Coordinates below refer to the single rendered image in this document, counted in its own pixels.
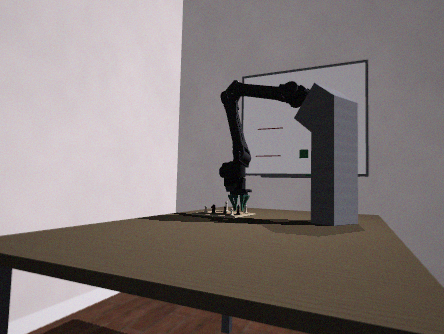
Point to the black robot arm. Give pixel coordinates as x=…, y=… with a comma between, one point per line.
x=289, y=92

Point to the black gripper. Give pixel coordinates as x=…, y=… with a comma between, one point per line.
x=243, y=197

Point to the brown and cream chessboard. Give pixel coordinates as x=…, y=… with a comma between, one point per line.
x=221, y=214

